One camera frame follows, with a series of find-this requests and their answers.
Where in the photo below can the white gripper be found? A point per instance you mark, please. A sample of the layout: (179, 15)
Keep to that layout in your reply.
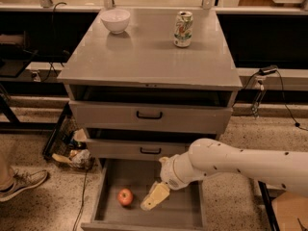
(167, 173)

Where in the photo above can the red apple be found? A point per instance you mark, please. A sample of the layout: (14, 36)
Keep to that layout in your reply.
(125, 197)

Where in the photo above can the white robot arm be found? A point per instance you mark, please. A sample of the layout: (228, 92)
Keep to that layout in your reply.
(285, 170)

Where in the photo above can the grey open bottom drawer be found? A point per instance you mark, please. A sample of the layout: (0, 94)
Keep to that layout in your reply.
(182, 211)

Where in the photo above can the grey middle drawer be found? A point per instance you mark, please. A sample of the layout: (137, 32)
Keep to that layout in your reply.
(130, 150)

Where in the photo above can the grey drawer cabinet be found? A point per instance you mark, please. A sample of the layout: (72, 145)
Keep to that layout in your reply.
(143, 66)

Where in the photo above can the grey top drawer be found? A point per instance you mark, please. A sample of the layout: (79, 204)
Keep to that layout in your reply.
(180, 119)

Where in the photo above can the black metal bar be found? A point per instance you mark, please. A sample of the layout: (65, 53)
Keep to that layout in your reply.
(267, 203)

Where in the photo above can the cardboard box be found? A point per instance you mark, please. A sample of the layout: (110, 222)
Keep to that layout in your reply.
(291, 211)

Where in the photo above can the grey sneaker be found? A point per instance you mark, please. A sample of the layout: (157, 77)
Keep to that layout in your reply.
(23, 182)

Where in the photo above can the black power adapter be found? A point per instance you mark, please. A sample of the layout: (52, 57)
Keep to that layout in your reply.
(268, 70)

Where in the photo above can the green white soda can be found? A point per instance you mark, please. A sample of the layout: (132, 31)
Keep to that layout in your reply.
(183, 29)

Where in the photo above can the white bowl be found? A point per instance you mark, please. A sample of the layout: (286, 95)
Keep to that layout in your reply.
(115, 20)

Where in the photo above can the black middle drawer handle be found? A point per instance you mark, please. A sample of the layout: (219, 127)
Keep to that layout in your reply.
(150, 151)

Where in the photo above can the black drawer handle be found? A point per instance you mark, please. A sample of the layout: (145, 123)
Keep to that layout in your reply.
(141, 115)
(150, 151)

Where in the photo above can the black top drawer handle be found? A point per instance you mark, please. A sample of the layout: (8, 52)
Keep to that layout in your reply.
(141, 115)

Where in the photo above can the wire basket with trash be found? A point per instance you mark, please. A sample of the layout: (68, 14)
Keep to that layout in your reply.
(66, 146)

